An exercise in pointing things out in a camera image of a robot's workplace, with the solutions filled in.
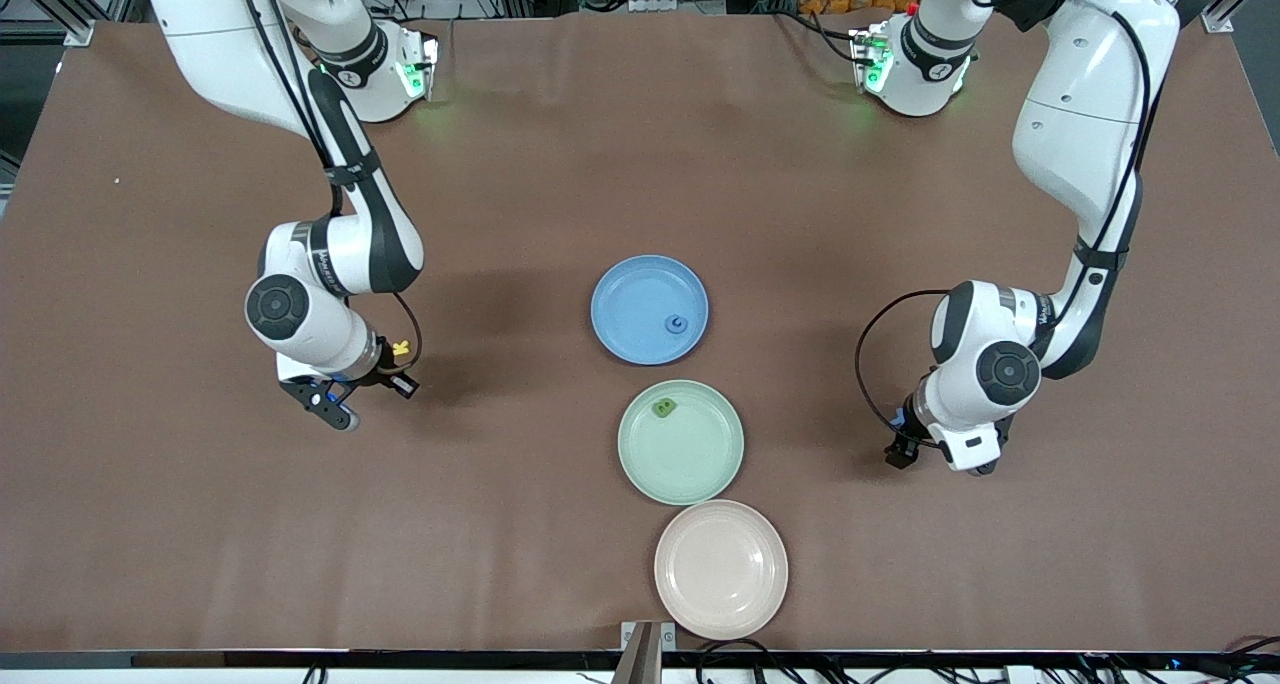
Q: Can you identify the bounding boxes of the pale green round plate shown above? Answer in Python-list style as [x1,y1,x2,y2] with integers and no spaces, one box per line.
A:
[617,379,746,507]

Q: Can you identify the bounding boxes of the cream round plate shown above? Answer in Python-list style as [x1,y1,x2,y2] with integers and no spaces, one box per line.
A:
[654,499,790,641]

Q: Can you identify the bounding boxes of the blue round plate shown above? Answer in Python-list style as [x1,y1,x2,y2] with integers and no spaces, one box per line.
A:
[590,254,710,367]

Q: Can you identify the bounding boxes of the brown table mat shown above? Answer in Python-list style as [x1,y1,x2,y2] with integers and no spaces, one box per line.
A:
[0,9,1280,655]

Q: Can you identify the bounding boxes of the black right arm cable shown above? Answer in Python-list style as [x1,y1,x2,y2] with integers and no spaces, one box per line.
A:
[230,0,424,375]

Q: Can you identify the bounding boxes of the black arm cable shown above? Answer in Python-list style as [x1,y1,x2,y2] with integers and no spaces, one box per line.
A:
[230,0,424,375]
[855,0,1171,447]

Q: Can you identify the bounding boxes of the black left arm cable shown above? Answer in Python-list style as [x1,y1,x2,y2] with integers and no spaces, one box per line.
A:
[855,0,1171,447]

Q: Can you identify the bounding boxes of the grey metal bracket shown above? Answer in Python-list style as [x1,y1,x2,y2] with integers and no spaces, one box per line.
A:
[620,619,677,684]

